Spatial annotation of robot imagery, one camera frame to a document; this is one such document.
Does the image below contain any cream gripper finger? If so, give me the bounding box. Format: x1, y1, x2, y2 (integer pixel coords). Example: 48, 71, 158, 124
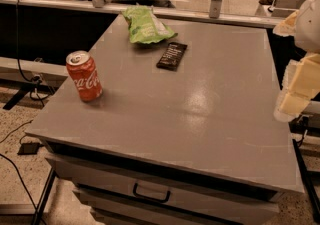
273, 11, 298, 37
274, 53, 320, 122

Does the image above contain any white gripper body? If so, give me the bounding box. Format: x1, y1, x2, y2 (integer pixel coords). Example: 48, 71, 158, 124
294, 0, 320, 53

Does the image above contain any black rxbar chocolate bar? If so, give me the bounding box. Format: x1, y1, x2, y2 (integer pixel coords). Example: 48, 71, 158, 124
156, 42, 187, 71

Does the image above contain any grey drawer cabinet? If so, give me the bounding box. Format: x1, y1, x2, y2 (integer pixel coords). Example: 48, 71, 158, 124
28, 18, 303, 225

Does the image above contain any green chip bag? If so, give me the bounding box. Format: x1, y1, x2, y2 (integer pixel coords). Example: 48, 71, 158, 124
122, 5, 177, 44

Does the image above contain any red coca-cola can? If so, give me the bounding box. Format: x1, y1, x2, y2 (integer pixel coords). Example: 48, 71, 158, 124
66, 51, 103, 102

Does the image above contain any black power adapter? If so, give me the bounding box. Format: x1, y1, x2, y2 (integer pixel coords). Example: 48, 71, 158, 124
18, 143, 40, 155

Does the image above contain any black table leg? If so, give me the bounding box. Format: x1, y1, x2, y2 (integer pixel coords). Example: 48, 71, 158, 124
31, 169, 56, 225

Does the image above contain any grey metal rail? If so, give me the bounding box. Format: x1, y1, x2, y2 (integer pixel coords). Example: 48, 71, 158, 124
0, 0, 283, 29

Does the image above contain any black drawer handle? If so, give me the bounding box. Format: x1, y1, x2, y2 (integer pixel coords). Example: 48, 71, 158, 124
132, 183, 171, 204

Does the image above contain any black hanging cable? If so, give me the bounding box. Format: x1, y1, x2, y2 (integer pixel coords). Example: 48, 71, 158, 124
15, 0, 51, 107

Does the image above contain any black floor cable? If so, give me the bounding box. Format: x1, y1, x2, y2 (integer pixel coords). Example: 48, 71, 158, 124
0, 119, 48, 225

